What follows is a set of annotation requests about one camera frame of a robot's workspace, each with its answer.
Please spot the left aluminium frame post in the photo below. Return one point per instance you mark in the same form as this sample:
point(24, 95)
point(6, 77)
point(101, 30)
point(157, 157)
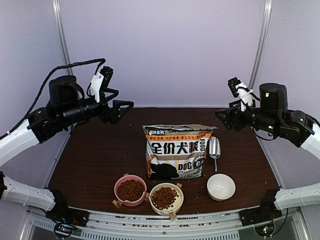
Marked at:
point(60, 30)

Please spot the pink pet bowl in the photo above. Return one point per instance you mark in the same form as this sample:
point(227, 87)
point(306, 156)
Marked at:
point(128, 177)

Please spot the metal food scoop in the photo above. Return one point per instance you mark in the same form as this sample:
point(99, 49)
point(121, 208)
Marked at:
point(214, 150)

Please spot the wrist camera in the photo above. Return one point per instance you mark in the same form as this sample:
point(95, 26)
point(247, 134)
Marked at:
point(245, 95)
point(99, 83)

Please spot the yellow pet bowl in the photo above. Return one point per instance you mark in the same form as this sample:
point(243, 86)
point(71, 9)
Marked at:
point(177, 204)

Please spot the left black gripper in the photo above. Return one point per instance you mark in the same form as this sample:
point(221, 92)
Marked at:
point(113, 116)

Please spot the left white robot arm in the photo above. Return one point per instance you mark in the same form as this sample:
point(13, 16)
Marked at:
point(67, 106)

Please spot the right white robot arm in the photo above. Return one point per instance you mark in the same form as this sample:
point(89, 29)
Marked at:
point(269, 112)

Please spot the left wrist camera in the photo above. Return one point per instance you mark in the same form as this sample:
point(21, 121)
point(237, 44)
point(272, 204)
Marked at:
point(99, 83)

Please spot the wooden bowl stand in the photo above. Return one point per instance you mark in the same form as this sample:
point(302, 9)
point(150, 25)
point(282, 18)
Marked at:
point(118, 204)

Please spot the brown dog food bag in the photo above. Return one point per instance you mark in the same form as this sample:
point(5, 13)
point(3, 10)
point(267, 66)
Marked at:
point(176, 152)

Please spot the white ceramic bowl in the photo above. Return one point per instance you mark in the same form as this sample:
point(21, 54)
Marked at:
point(220, 187)

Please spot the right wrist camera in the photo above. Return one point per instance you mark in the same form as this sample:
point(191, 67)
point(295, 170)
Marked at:
point(245, 95)

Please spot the right aluminium frame post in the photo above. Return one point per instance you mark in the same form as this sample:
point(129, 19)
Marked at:
point(263, 35)

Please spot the brown kibble in pink bowl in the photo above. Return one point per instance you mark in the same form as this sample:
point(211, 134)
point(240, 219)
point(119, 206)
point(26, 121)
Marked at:
point(130, 190)

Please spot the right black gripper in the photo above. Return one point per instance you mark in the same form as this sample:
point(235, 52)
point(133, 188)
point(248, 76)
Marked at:
point(231, 113)

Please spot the front aluminium rail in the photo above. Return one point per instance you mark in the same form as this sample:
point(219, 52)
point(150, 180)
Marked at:
point(225, 225)

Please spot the aluminium frame post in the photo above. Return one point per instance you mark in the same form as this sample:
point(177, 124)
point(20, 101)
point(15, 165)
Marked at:
point(60, 30)
point(263, 35)

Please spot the brown kibble in yellow bowl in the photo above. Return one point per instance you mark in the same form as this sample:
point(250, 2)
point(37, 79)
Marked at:
point(164, 198)

